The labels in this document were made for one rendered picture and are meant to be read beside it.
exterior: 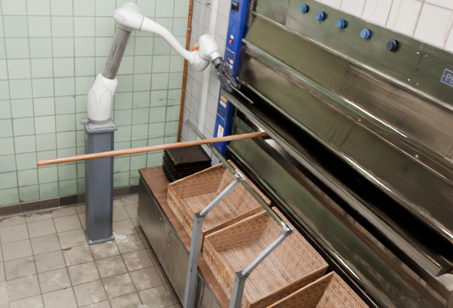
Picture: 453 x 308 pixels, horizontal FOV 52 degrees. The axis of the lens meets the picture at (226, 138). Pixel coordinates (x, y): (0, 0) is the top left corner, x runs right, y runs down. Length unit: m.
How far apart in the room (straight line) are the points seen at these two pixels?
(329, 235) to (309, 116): 0.65
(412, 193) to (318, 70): 0.80
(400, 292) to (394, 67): 1.01
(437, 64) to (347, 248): 1.04
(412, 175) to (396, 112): 0.28
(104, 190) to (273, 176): 1.32
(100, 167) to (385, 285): 2.07
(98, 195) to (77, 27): 1.24
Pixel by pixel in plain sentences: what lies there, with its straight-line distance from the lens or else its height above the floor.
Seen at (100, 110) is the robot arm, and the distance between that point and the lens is 3.24.
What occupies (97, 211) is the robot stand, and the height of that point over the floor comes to 0.31.
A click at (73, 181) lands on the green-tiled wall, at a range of 4.14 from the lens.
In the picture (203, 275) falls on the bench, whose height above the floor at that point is 0.58.
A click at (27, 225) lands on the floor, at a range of 4.08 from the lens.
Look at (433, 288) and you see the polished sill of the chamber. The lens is 2.19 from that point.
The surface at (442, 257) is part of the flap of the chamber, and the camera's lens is 2.02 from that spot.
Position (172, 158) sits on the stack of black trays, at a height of 0.82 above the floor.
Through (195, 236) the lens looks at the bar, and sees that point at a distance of 2.64.
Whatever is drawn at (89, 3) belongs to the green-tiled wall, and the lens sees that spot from 3.58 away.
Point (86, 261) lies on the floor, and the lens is 3.70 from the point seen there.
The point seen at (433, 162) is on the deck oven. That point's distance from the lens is 2.03.
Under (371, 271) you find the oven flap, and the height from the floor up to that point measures 1.01.
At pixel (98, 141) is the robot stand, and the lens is 3.33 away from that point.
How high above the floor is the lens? 2.49
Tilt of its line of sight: 27 degrees down
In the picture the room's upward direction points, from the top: 8 degrees clockwise
